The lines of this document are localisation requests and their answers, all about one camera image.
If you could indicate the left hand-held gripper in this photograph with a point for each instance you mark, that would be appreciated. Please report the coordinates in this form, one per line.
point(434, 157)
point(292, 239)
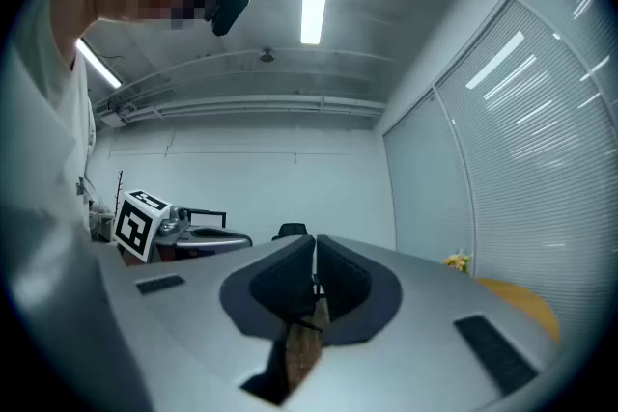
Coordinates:
point(135, 227)

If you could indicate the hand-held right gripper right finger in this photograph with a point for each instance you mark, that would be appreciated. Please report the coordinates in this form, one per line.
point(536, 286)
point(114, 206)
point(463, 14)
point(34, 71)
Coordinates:
point(425, 304)

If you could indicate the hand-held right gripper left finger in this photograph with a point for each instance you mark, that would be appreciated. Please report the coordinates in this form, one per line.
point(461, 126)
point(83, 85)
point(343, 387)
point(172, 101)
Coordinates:
point(183, 328)

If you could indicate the black office chair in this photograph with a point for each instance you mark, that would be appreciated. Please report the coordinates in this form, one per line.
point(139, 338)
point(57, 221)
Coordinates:
point(292, 230)

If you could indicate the round ceiling detector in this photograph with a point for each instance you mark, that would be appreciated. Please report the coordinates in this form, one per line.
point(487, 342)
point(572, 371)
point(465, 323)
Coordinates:
point(266, 55)

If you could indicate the dark coat rack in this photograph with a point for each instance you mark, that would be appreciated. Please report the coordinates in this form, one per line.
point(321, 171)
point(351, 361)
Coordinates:
point(119, 193)

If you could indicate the person in white shirt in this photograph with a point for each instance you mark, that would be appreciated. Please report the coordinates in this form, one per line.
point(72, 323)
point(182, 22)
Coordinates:
point(38, 135)

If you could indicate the yellow flower bouquet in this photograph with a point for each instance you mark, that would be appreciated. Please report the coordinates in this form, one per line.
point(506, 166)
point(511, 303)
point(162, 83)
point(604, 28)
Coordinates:
point(457, 261)

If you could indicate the white ceiling pipes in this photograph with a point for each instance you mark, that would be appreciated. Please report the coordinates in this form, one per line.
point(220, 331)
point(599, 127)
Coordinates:
point(241, 103)

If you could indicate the black head-worn camera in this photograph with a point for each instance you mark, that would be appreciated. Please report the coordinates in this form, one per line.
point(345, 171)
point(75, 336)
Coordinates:
point(232, 5)

